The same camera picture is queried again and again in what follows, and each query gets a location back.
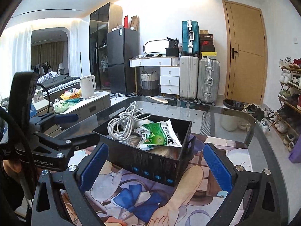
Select white charging cable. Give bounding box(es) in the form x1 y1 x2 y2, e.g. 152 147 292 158
106 100 152 142

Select large green medicine bag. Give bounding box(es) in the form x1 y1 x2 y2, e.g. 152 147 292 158
139 119 182 150

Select small green medicine packet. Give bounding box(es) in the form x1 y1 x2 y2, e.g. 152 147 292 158
134 122 151 144

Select left hand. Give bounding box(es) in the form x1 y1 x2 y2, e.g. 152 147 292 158
3 160 22 176

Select grey side cabinet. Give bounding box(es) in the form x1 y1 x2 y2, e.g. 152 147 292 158
44 91 111 137

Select bed with dark blanket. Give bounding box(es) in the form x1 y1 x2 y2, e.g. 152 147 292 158
37 71 80 94

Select white electric kettle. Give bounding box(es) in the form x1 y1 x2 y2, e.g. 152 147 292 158
80 75 97 98

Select purple bag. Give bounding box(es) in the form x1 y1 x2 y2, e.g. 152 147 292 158
289 137 301 164

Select shoe rack with shoes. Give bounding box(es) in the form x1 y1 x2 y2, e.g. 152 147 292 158
272 57 300 152

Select black cardboard box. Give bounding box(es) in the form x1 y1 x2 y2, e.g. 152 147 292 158
93 115 193 187

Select black refrigerator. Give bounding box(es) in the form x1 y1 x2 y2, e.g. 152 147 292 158
107 27 139 94

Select woven laundry basket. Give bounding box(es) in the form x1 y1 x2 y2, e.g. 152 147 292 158
141 70 159 96

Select tall black glass cabinet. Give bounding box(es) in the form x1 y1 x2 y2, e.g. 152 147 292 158
89 3 122 90

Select silver suitcase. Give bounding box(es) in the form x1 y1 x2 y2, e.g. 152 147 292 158
197 59 220 106

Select oval mirror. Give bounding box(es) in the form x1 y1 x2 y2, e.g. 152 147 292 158
143 39 169 55

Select white drawer desk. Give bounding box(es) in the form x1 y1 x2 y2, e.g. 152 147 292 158
130 57 180 96

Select black handbag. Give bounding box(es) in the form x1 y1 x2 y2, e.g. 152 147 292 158
165 37 179 57

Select white suitcase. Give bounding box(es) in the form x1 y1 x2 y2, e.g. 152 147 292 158
180 56 199 100

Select wooden door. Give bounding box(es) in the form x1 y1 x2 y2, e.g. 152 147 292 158
222 0 267 104

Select stacked shoe boxes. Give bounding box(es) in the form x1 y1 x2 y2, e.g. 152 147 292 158
199 30 217 59

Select teal suitcase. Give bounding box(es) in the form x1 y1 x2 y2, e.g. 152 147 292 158
182 21 200 57

